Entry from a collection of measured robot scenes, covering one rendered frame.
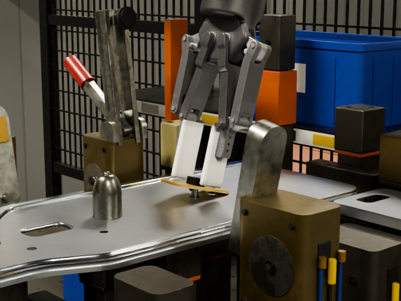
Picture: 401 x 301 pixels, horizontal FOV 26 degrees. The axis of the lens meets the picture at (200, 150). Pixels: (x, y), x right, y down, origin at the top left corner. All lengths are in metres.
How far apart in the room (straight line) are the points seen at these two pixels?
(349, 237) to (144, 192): 0.26
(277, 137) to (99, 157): 0.35
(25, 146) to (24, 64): 0.38
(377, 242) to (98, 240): 0.30
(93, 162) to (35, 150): 3.01
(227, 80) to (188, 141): 0.09
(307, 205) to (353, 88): 0.50
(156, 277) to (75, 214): 0.20
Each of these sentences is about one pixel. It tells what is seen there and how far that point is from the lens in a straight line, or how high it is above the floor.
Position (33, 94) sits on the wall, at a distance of 4.10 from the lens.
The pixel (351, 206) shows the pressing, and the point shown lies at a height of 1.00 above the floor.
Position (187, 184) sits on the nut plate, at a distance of 1.01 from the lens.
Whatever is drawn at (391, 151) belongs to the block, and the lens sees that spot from 1.12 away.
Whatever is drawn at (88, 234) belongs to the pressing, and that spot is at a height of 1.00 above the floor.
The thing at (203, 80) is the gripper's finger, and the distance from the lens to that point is 1.04.
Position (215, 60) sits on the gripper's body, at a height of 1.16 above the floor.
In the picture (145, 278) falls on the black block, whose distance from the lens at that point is 0.80.
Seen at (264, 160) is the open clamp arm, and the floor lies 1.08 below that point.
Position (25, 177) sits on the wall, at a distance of 4.14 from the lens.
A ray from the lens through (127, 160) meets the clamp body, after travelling 1.13.
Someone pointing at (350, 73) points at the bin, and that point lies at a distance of 1.31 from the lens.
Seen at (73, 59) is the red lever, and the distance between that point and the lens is 1.21.
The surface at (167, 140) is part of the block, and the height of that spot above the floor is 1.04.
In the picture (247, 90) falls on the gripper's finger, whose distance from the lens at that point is 0.99.
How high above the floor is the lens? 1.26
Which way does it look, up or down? 12 degrees down
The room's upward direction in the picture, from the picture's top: straight up
